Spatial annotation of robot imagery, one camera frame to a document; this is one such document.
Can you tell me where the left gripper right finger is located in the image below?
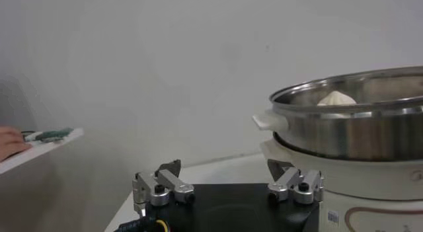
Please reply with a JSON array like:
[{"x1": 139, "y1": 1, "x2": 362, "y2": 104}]
[{"x1": 266, "y1": 159, "x2": 325, "y2": 206}]

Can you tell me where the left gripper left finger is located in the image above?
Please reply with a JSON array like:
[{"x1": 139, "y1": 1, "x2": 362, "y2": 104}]
[{"x1": 132, "y1": 159, "x2": 196, "y2": 218}]

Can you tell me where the white steamed baozi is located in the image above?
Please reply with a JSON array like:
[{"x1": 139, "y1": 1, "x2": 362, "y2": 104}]
[{"x1": 317, "y1": 90, "x2": 358, "y2": 106}]

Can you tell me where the stainless steel steamer basket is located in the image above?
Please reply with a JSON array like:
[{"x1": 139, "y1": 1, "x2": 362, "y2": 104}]
[{"x1": 252, "y1": 66, "x2": 423, "y2": 163}]

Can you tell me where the bare person hand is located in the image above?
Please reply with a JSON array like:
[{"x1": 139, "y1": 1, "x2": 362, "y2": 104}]
[{"x1": 0, "y1": 126, "x2": 32, "y2": 163}]

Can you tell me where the white work table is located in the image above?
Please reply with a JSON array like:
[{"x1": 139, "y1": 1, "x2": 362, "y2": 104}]
[{"x1": 104, "y1": 152, "x2": 276, "y2": 232}]

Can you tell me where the white electric cooker base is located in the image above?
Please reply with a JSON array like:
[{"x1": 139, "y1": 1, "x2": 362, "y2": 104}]
[{"x1": 260, "y1": 137, "x2": 423, "y2": 232}]

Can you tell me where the green circuit board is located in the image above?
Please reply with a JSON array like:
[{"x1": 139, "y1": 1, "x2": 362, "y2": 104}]
[{"x1": 34, "y1": 127, "x2": 75, "y2": 143}]

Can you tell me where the white side table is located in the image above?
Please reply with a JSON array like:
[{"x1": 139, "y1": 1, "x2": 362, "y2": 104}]
[{"x1": 0, "y1": 127, "x2": 85, "y2": 175}]

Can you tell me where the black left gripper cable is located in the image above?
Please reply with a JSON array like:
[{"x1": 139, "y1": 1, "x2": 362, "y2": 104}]
[{"x1": 114, "y1": 215, "x2": 170, "y2": 232}]

